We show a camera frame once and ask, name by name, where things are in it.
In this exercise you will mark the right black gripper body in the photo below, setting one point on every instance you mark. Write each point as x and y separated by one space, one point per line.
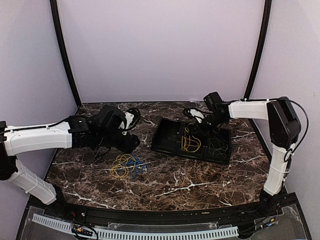
215 122

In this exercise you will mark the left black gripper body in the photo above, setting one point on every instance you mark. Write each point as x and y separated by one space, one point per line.
108 140

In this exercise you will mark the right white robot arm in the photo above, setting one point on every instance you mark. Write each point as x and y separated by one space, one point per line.
284 130

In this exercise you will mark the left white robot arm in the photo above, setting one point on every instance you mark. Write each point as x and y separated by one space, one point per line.
73 132

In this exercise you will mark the black bin middle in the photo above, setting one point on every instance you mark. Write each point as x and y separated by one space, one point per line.
192 146

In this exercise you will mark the black bin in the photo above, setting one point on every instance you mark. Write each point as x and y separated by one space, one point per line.
219 147
192 146
167 136

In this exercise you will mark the black bin far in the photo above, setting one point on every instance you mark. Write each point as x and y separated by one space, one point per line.
219 147

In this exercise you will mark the black bin near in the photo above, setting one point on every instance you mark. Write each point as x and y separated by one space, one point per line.
167 136

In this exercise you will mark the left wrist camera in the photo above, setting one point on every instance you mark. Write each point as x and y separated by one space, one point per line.
112 119

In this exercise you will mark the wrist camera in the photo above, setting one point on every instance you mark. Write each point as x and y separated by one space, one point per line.
112 119
212 101

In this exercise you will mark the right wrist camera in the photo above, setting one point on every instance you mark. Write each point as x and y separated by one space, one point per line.
212 101

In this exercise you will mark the right black corner post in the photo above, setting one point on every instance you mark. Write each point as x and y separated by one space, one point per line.
259 49

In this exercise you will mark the black corner post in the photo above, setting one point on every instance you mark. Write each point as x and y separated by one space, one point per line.
259 49
63 51

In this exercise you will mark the black front rail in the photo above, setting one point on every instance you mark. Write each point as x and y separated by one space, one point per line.
240 214

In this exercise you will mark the white slotted cable duct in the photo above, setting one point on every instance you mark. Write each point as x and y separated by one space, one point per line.
118 231

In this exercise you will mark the left black corner post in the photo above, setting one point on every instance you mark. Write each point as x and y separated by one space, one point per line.
63 51

